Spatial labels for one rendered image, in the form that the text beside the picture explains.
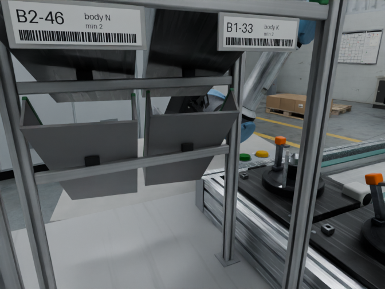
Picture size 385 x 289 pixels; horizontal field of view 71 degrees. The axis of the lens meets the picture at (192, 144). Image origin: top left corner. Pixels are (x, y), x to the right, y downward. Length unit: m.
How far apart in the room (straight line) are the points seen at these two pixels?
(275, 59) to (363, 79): 8.46
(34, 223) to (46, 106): 2.95
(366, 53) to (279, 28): 9.13
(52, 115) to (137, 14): 3.19
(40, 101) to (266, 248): 3.05
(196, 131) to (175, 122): 0.05
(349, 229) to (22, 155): 0.53
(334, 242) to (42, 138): 0.46
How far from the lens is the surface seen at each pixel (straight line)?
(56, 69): 0.39
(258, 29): 0.26
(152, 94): 0.52
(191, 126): 0.40
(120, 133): 0.36
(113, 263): 0.62
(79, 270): 0.63
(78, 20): 0.21
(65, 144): 0.38
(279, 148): 0.69
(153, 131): 0.39
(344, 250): 0.51
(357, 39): 9.54
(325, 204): 0.63
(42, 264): 0.49
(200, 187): 0.73
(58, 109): 3.38
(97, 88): 0.39
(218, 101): 1.08
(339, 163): 0.97
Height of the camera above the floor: 1.26
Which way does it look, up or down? 18 degrees down
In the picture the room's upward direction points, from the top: straight up
